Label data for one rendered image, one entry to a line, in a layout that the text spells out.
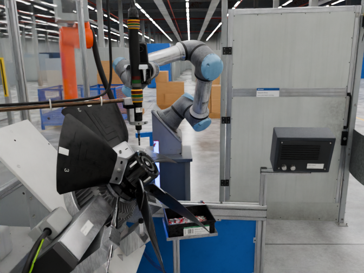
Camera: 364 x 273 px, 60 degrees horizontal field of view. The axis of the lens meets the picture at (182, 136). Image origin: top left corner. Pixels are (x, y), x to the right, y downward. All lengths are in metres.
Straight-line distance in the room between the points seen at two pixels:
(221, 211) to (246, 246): 0.24
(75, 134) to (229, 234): 1.07
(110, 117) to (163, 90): 9.25
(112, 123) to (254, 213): 0.86
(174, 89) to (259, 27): 7.68
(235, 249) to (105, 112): 1.01
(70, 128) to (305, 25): 2.45
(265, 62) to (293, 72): 0.27
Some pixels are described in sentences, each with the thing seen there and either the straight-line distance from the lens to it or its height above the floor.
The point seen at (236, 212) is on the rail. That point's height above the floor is 0.82.
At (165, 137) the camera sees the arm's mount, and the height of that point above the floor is 1.12.
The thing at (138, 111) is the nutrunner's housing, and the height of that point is 1.39.
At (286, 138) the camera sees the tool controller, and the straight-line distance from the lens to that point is 1.51.
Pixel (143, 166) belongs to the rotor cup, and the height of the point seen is 1.23.
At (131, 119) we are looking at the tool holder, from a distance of 1.17.
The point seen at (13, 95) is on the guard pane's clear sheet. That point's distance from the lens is 1.80.
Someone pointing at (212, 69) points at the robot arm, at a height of 1.53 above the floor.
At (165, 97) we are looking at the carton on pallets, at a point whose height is 0.39.
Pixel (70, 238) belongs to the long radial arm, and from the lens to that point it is 0.91.
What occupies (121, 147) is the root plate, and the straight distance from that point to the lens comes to 1.18.
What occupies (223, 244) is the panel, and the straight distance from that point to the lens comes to 1.77.
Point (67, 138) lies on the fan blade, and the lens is 0.92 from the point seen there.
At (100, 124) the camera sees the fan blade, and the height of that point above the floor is 1.35.
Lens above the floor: 1.58
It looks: 14 degrees down
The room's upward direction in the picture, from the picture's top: 1 degrees counter-clockwise
